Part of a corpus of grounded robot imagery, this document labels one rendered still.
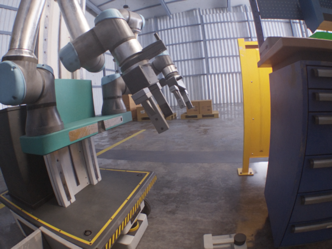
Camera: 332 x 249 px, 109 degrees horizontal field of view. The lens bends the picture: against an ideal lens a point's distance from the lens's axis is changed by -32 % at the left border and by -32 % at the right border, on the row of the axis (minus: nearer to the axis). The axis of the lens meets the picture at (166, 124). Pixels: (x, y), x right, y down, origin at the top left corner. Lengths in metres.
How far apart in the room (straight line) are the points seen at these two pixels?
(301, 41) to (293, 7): 0.68
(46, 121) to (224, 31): 12.62
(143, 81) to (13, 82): 0.33
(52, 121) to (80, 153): 0.48
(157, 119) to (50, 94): 0.40
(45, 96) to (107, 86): 0.47
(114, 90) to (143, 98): 0.65
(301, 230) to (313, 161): 0.29
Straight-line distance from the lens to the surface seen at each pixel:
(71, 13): 0.65
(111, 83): 0.99
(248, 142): 1.68
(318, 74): 0.58
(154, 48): 0.41
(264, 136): 1.73
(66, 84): 0.87
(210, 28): 12.94
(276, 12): 1.18
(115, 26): 0.44
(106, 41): 0.44
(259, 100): 1.67
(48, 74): 0.64
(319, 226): 0.81
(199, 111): 5.41
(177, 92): 0.78
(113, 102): 0.98
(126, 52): 0.42
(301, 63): 0.58
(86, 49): 0.44
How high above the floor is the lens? 0.79
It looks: 10 degrees down
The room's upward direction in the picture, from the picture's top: 5 degrees counter-clockwise
